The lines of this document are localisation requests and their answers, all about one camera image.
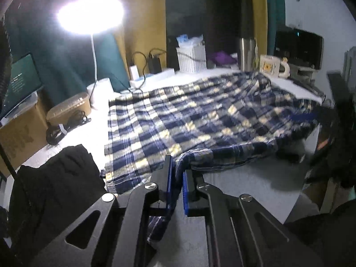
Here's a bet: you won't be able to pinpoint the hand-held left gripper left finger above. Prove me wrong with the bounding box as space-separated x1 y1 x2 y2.
30 155 178 267

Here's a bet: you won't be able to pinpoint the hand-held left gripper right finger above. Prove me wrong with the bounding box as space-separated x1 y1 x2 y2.
182 170 326 267

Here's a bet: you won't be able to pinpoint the blue yellow plaid pants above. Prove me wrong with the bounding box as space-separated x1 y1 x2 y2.
104 72 320 249

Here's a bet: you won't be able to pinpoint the black screen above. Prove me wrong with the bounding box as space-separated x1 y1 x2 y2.
274 29 324 70

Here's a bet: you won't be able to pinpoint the cream mug with bear print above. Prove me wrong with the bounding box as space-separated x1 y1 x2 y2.
259 55 290 78

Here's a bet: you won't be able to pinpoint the white power strip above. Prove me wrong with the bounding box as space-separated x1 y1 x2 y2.
129 68 176 88

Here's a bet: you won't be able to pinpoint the steel tumbler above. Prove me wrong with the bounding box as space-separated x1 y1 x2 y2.
238 37 256 72

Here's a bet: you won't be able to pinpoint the black cloth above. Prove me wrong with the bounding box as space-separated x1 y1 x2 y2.
8 144 107 256

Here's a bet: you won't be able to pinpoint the black charger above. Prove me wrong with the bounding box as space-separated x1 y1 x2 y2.
147 57 162 74

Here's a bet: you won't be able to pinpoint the white wicker basket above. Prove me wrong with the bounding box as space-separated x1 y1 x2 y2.
176 44 208 73

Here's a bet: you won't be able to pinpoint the tan plastic container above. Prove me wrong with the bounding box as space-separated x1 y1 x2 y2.
46 92 92 125

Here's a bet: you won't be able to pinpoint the purple cloth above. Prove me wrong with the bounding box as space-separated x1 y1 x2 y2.
208 51 238 66

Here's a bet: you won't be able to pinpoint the blue tissue pack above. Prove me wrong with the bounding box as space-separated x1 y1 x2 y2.
176 35 205 48

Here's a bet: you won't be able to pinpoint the yellow curtain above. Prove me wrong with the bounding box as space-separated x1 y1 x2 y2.
111 0 168 73

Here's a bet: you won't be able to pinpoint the brown cardboard box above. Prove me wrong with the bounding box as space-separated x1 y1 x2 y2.
0 100 49 177

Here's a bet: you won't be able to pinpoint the teal curtain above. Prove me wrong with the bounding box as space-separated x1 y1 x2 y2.
6 4 130 93

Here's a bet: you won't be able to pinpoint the computer monitor with teal screen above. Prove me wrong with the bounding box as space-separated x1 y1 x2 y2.
0 53 43 120

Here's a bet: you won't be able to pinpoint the black charger cable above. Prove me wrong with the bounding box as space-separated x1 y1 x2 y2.
131 51 148 89

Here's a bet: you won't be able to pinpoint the bundle of black cables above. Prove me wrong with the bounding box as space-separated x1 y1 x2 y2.
46 111 92 145

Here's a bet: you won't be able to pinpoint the black braided cable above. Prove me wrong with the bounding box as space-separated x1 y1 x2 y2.
0 142 18 178

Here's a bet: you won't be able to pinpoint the white ring desk lamp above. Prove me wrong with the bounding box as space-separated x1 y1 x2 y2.
57 0 125 109

